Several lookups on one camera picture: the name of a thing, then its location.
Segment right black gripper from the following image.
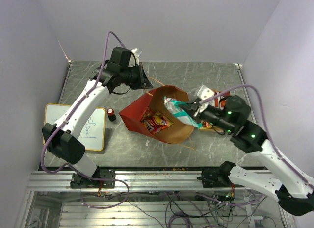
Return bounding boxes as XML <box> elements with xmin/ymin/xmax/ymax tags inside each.
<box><xmin>179</xmin><ymin>98</ymin><xmax>235</xmax><ymax>133</ymax></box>

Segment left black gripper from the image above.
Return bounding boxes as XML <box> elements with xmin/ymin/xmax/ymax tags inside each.
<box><xmin>121</xmin><ymin>62</ymin><xmax>154</xmax><ymax>90</ymax></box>

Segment teal Fox's candy bag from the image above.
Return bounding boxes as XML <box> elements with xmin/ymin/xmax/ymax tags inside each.
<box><xmin>163</xmin><ymin>96</ymin><xmax>202</xmax><ymax>128</ymax></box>

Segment red brown paper bag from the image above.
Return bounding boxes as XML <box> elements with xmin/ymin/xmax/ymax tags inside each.
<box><xmin>119</xmin><ymin>77</ymin><xmax>194</xmax><ymax>146</ymax></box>

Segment brown snack pouch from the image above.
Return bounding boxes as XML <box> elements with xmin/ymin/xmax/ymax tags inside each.
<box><xmin>199</xmin><ymin>121</ymin><xmax>226</xmax><ymax>135</ymax></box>

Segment red Doritos chip bag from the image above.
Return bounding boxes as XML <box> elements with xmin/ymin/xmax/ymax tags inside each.
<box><xmin>214</xmin><ymin>91</ymin><xmax>230</xmax><ymax>109</ymax></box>

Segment colourful small snack packets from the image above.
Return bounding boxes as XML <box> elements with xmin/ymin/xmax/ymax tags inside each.
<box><xmin>140</xmin><ymin>108</ymin><xmax>174</xmax><ymax>135</ymax></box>

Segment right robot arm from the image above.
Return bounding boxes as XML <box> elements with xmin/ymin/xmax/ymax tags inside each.
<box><xmin>179</xmin><ymin>96</ymin><xmax>314</xmax><ymax>216</ymax></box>

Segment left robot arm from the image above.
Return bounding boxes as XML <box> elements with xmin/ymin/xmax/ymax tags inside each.
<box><xmin>41</xmin><ymin>47</ymin><xmax>152</xmax><ymax>187</ymax></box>

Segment red capped black marker stamp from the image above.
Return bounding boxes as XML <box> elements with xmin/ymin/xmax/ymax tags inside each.
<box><xmin>107</xmin><ymin>108</ymin><xmax>116</xmax><ymax>122</ymax></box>

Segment small whiteboard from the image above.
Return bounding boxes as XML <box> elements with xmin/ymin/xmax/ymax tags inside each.
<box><xmin>44</xmin><ymin>104</ymin><xmax>106</xmax><ymax>152</ymax></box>

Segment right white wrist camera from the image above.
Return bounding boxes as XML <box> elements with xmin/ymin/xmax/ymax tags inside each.
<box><xmin>196</xmin><ymin>85</ymin><xmax>215</xmax><ymax>101</ymax></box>

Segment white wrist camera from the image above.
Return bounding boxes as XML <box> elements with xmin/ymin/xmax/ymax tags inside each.
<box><xmin>131</xmin><ymin>48</ymin><xmax>142</xmax><ymax>65</ymax></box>
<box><xmin>196</xmin><ymin>85</ymin><xmax>215</xmax><ymax>101</ymax></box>

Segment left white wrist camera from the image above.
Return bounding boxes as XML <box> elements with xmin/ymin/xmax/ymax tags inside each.
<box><xmin>131</xmin><ymin>48</ymin><xmax>142</xmax><ymax>65</ymax></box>

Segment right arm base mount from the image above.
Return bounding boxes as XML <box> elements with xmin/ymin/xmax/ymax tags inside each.
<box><xmin>196</xmin><ymin>161</ymin><xmax>236</xmax><ymax>188</ymax></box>

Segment cable tangle under table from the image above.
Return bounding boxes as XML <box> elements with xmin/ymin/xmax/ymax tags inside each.
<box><xmin>80</xmin><ymin>174</ymin><xmax>270</xmax><ymax>228</ymax></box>

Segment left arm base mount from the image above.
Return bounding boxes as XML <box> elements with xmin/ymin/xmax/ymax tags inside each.
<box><xmin>70</xmin><ymin>168</ymin><xmax>115</xmax><ymax>189</ymax></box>

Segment aluminium extrusion rail frame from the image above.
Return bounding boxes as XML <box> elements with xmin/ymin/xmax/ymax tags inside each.
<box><xmin>26</xmin><ymin>169</ymin><xmax>280</xmax><ymax>192</ymax></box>

